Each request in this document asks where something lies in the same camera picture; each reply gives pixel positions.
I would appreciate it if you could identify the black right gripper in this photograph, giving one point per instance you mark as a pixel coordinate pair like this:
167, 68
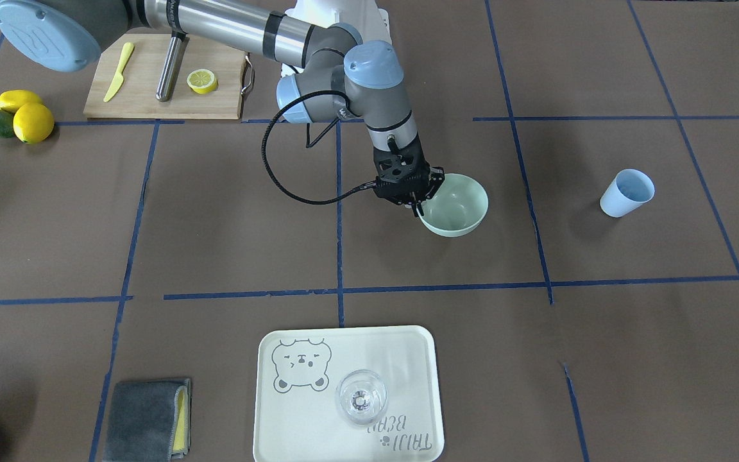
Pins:
435, 178

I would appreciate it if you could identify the light green bowl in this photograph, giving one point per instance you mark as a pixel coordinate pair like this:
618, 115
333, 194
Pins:
458, 207

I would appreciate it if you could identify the light blue plastic cup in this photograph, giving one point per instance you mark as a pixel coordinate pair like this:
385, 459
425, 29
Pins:
629, 190

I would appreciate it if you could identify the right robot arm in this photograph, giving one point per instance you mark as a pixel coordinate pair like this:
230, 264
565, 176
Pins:
340, 76

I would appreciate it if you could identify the clear wine glass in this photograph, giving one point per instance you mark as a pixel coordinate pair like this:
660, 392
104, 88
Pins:
362, 397

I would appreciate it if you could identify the lemon half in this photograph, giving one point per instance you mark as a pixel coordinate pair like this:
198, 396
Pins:
202, 81

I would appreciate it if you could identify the cream bear tray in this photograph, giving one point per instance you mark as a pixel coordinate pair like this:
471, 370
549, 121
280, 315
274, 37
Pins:
296, 413

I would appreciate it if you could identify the metal cylinder tool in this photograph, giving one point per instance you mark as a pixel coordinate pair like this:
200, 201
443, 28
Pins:
171, 67

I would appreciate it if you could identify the wooden cutting board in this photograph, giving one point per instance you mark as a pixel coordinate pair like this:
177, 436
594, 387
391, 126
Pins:
137, 97

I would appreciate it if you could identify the yellow plastic knife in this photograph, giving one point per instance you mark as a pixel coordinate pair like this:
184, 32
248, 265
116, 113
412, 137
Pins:
118, 78

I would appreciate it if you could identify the yellow sponge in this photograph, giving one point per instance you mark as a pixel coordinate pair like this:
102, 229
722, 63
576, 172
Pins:
180, 437

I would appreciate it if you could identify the grey folded cloth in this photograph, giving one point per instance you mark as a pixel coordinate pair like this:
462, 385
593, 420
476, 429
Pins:
142, 420

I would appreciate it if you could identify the whole yellow lemon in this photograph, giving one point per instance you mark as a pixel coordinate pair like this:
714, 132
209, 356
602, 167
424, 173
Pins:
33, 123

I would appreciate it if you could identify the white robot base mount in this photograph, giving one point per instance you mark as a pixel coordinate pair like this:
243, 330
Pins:
365, 17

